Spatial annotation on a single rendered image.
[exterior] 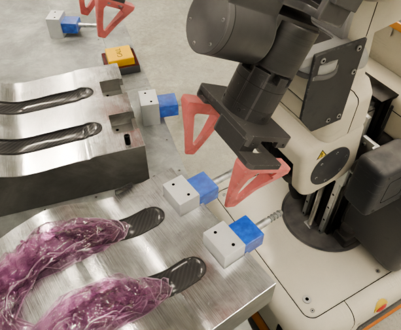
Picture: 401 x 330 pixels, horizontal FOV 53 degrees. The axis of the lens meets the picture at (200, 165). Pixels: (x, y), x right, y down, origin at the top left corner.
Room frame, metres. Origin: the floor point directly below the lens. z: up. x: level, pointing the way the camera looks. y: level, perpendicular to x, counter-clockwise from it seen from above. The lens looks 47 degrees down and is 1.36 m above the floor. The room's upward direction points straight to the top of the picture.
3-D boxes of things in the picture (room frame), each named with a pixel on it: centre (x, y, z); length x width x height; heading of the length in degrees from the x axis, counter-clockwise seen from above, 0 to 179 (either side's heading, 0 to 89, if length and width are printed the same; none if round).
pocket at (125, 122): (0.54, 0.13, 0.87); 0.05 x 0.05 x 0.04; 18
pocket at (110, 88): (0.65, 0.17, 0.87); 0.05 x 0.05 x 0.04; 18
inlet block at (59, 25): (1.01, 0.33, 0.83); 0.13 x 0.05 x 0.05; 87
